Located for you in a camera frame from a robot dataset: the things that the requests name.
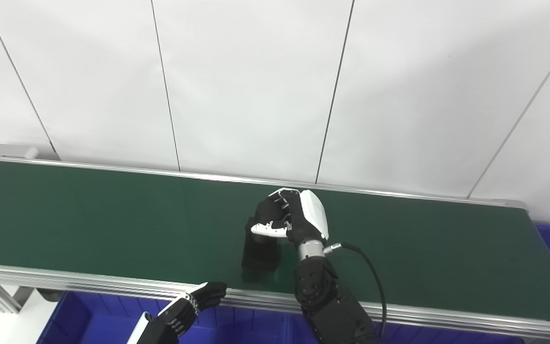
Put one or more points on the aluminium conveyor leg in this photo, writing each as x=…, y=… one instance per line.
x=3, y=296

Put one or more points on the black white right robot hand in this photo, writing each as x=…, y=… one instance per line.
x=308, y=215

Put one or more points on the black cylinder block part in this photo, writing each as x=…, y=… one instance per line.
x=260, y=253

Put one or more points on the green conveyor belt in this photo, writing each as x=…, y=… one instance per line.
x=112, y=224
x=89, y=279

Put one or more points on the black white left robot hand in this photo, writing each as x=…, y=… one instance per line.
x=179, y=313

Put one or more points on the black conveyor foot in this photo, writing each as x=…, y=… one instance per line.
x=49, y=295

